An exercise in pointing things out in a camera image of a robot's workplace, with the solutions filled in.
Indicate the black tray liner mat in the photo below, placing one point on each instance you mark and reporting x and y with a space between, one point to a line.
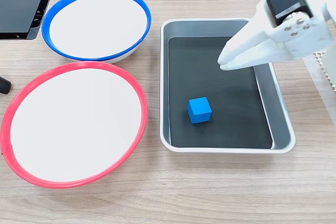
231 108

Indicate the blue cube block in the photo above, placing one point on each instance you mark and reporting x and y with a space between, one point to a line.
199 110

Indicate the black glossy panel device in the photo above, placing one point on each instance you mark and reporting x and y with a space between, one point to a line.
18 9

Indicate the black rounded object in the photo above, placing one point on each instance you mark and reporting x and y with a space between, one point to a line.
4 85

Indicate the silver metal tray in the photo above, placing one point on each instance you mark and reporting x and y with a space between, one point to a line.
282 119

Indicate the white mesh grip mat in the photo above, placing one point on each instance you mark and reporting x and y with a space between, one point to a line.
321 60

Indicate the white dish with red rim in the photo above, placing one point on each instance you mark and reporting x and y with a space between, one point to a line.
76 127

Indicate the white dish with blue rim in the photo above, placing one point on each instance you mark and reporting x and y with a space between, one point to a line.
98 24

